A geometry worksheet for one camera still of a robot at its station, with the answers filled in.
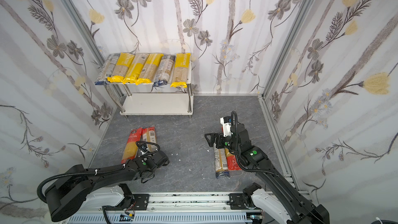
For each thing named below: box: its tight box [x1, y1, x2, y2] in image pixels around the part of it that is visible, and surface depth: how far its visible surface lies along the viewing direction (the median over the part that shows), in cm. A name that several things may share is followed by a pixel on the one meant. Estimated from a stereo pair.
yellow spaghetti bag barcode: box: [135, 53, 164, 86], surface depth 84 cm
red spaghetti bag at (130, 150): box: [121, 127, 142, 164], surface depth 92 cm
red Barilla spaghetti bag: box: [224, 147, 243, 171], surface depth 85 cm
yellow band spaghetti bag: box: [122, 52, 150, 86], surface depth 83 cm
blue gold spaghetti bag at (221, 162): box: [212, 143, 230, 179], surface depth 86 cm
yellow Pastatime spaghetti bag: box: [107, 52, 135, 83], surface depth 83 cm
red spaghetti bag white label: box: [141, 126, 159, 153], surface depth 97 cm
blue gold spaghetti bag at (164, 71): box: [152, 54, 176, 87], surface depth 83 cm
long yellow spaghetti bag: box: [169, 52, 192, 89], surface depth 84 cm
